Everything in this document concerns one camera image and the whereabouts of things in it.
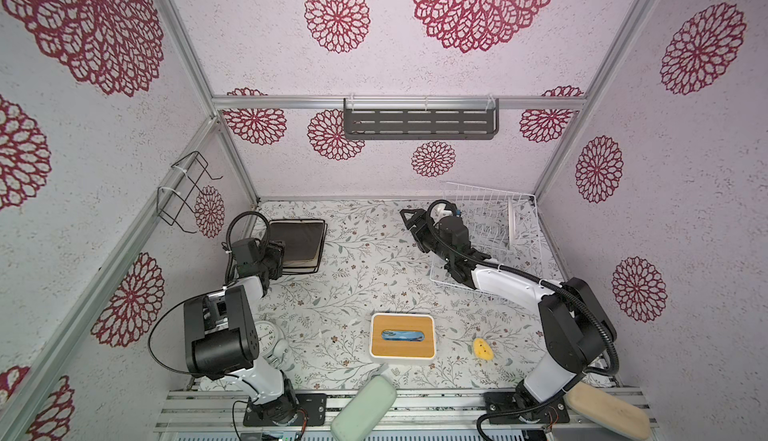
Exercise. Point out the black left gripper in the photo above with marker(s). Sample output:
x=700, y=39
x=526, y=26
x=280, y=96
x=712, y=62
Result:
x=274, y=248

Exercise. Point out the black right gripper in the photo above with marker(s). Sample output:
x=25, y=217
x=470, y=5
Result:
x=422, y=231

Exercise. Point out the small white round plate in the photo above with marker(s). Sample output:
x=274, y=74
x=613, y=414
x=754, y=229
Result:
x=512, y=222

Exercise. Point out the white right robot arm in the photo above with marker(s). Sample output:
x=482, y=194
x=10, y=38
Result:
x=578, y=334

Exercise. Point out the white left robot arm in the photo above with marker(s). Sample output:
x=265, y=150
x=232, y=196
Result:
x=221, y=339

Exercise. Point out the white alarm clock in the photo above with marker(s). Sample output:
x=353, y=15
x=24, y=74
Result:
x=274, y=346

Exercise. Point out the white wooden tissue box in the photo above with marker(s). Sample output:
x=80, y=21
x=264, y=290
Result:
x=402, y=338

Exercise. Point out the yellow sponge piece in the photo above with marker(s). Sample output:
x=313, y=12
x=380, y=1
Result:
x=482, y=350

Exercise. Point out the beige padded cushion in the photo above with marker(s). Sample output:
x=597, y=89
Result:
x=609, y=412

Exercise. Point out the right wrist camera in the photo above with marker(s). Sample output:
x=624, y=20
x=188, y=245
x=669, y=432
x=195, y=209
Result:
x=445, y=209

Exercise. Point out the white wire dish rack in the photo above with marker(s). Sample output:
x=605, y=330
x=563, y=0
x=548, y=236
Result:
x=485, y=214

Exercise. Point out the black wire wall basket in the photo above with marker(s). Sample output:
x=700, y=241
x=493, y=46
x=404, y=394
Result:
x=171, y=202

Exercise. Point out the grey wall shelf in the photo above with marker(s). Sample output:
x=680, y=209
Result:
x=396, y=123

